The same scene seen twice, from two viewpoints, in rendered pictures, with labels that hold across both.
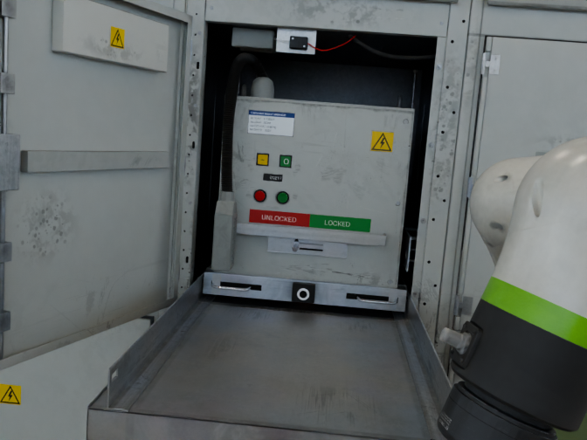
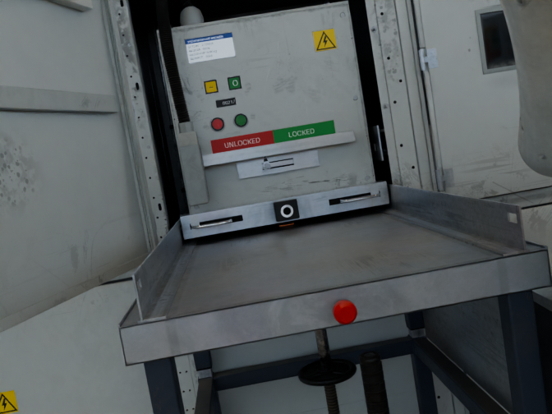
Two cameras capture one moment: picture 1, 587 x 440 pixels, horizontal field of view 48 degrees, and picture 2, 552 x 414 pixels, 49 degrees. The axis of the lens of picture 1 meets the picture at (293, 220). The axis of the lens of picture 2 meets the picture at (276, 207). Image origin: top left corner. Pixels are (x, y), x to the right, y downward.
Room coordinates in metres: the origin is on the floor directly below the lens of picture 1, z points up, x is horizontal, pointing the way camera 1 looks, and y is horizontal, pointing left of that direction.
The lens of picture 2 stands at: (0.16, 0.16, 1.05)
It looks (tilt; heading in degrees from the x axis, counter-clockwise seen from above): 5 degrees down; 353
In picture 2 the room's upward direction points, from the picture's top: 10 degrees counter-clockwise
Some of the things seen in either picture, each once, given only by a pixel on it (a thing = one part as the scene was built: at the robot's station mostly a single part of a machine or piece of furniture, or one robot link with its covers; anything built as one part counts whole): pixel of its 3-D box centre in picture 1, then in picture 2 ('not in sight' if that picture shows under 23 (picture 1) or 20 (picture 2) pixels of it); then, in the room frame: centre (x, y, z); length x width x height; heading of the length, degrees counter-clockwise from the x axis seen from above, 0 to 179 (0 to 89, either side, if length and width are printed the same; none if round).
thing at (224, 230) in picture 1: (224, 234); (193, 167); (1.64, 0.17, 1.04); 0.08 x 0.05 x 0.17; 177
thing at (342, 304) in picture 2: not in sight; (343, 310); (0.96, 0.00, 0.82); 0.04 x 0.03 x 0.03; 177
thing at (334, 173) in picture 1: (311, 196); (269, 112); (1.70, -0.04, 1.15); 0.48 x 0.01 x 0.48; 87
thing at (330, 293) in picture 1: (304, 289); (285, 209); (1.72, -0.04, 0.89); 0.54 x 0.05 x 0.06; 87
